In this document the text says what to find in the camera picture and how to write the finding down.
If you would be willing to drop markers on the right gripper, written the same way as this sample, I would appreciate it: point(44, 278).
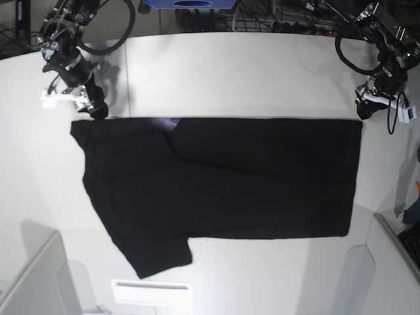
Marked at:
point(76, 71)

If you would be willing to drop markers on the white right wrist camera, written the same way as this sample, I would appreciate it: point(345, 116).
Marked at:
point(50, 100)

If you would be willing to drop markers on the black keyboard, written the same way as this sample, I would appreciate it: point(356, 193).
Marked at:
point(410, 240)

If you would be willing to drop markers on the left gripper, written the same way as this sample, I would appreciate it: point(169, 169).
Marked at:
point(383, 86)

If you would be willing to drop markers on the black T-shirt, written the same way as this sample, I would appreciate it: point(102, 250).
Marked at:
point(154, 187)

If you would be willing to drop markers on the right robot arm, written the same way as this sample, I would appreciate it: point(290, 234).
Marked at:
point(60, 43)

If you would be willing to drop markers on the blue box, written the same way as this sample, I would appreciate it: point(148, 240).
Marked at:
point(191, 4)

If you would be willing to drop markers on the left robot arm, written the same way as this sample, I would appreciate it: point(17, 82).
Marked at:
point(375, 24)

